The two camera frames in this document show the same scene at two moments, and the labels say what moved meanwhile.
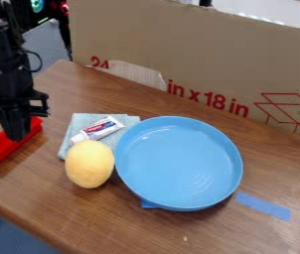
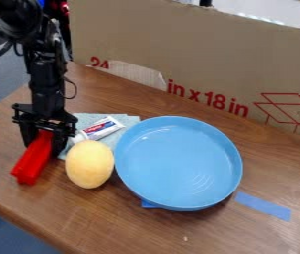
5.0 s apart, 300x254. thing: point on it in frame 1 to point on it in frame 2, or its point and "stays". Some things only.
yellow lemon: (89, 163) stays
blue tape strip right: (263, 205) stays
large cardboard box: (251, 66) stays
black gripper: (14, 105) to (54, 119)
